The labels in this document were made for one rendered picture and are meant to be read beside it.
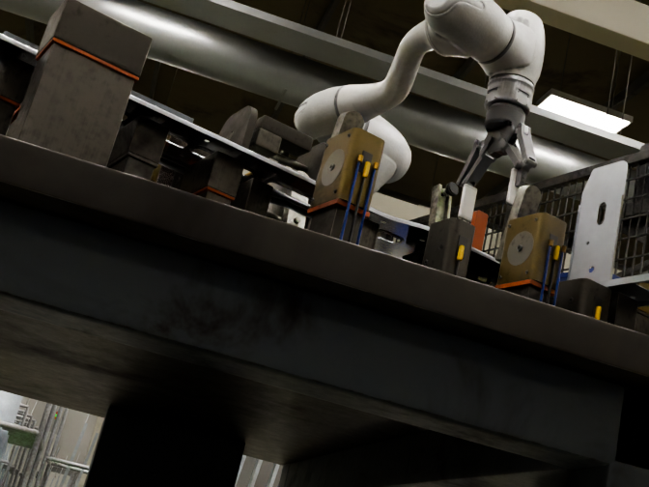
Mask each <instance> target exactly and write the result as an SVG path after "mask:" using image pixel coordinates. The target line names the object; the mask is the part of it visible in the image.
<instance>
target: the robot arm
mask: <svg viewBox="0 0 649 487"><path fill-rule="evenodd" d="M424 14H425V20H424V21H422V22H421V23H419V24H417V25H416V26H414V27H413V28H412V29H411V30H409V31H408V32H407V33H406V35H405V36H404V37H403V39H402V41H401V42H400V45H399V47H398V49H397V52H396V54H395V57H394V59H393V62H392V64H391V67H390V69H389V72H388V74H387V77H386V78H385V80H384V81H382V82H379V83H372V84H357V85H346V86H340V87H332V88H329V89H326V90H323V91H321V92H319V93H316V94H314V95H313V96H311V97H309V98H308V99H307V100H305V101H304V102H303V103H302V104H301V105H300V106H299V109H298V110H297V112H296V114H295V125H296V129H297V130H298V131H300V132H302V133H304V134H306V135H308V136H310V137H312V138H313V140H316V139H318V141H319V142H320V143H323V142H324V143H326V141H327V139H329V138H331V135H332V133H333V131H334V128H335V125H336V122H337V120H338V117H339V116H340V115H341V114H342V113H343V112H348V111H356V112H358V113H360V114H361V116H362V117H363V120H364V126H363V129H364V130H366V131H368V132H370V133H372V134H374V135H375V136H377V137H379V138H381V139H383V140H384V142H385V143H384V148H383V152H382V156H381V164H380V168H379V172H378V177H377V180H376V184H375V188H374V193H375V192H377V191H378V190H379V189H380V188H381V187H382V186H383V185H384V184H390V183H394V182H396V181H398V180H400V179H401V178H402V177H403V176H404V175H405V174H406V172H407V171H408V169H409V166H410V162H411V151H410V148H409V145H408V143H407V141H406V139H405V138H404V137H403V135H402V134H401V133H400V132H399V131H397V130H396V129H395V128H394V127H393V126H392V125H391V124H389V123H388V122H387V121H386V120H384V119H383V117H381V116H380V115H381V114H382V113H385V112H387V111H388V110H390V109H392V108H394V107H395V106H397V105H398V104H400V103H401V102H402V101H403V100H404V99H405V98H406V97H407V95H408V94H409V92H410V90H411V87H412V85H413V82H414V80H415V77H416V75H417V72H418V69H419V67H420V64H421V61H422V58H423V56H424V54H425V53H426V52H428V51H431V50H434V51H435V52H436V53H437V54H439V55H441V56H444V57H448V56H452V57H462V58H469V57H471V58H473V59H474V60H476V61H477V62H478V63H479V64H480V66H481V67H482V68H483V70H484V72H485V73H486V75H487V76H488V77H489V83H488V90H487V95H486V99H485V108H486V110H487V114H486V119H485V129H486V131H487V136H486V138H485V140H482V141H480V140H479V139H476V140H475V141H474V144H473V148H472V151H471V153H470V155H469V157H468V159H467V161H466V164H465V166H464V168H463V170H462V172H461V174H460V176H459V178H458V181H457V183H456V185H457V186H461V187H462V188H463V191H462V196H461V204H460V209H459V214H458V217H459V218H461V219H463V220H466V221H468V222H471V220H472V215H473V210H474V204H475V199H476V194H477V188H475V187H476V186H477V184H478V183H479V181H480V180H481V178H482V177H483V175H484V174H485V172H486V171H487V169H488V168H489V166H490V165H491V163H493V162H495V161H496V159H497V158H500V157H502V156H507V155H508V156H509V158H510V159H511V160H512V162H513V163H514V166H513V167H515V168H517V169H518V170H517V169H515V168H513V169H512V171H511V176H510V182H509V187H508V192H507V198H506V204H508V205H510V206H513V203H514V200H515V197H516V194H517V191H518V189H519V188H520V187H521V186H525V180H526V175H527V173H528V172H529V170H530V169H531V168H535V167H536V166H537V160H536V157H535V153H534V149H533V145H532V141H531V128H530V127H528V126H526V125H525V124H524V121H525V117H526V116H527V115H528V114H529V113H530V109H531V103H532V99H533V95H534V88H535V85H536V82H537V81H538V79H539V77H540V74H541V70H542V67H543V62H544V55H545V30H544V26H543V22H542V20H541V19H540V17H539V16H538V15H536V14H534V13H532V12H530V11H526V10H515V11H512V12H510V13H509V14H506V13H505V12H504V11H503V10H502V9H501V8H500V7H499V6H498V5H497V4H496V3H495V2H494V1H493V0H425V2H424ZM517 140H518V141H519V146H520V148H519V147H518V146H517V143H516V142H517ZM520 150H521V152H520ZM487 151H488V154H489V155H491V157H490V156H488V155H486V152H487ZM374 193H373V194H374Z"/></svg>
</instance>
